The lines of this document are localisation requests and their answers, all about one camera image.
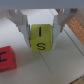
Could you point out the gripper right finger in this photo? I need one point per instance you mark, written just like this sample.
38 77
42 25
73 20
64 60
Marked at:
60 25

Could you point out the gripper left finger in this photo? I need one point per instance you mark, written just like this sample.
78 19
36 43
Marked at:
22 28

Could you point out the yellow block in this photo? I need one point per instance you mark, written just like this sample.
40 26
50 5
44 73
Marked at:
41 38

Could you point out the pink block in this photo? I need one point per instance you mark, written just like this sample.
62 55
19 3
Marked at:
6 60

